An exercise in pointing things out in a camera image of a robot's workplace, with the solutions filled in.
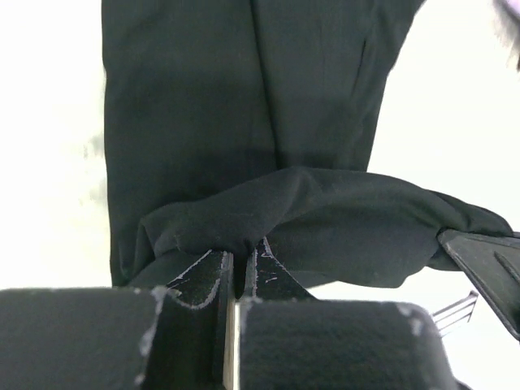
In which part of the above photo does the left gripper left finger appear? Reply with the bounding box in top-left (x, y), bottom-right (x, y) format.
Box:
top-left (1, 251), bottom-right (233, 389)

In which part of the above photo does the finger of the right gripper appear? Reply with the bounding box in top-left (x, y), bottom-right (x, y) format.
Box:
top-left (437, 230), bottom-right (519, 339)

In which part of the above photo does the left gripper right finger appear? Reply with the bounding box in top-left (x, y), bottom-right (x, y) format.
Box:
top-left (239, 240), bottom-right (462, 390)

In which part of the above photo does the black floral t shirt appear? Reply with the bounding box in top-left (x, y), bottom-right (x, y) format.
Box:
top-left (102, 1), bottom-right (513, 288)

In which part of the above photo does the folded lavender t shirt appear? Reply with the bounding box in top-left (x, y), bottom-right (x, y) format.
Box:
top-left (489, 0), bottom-right (519, 73)

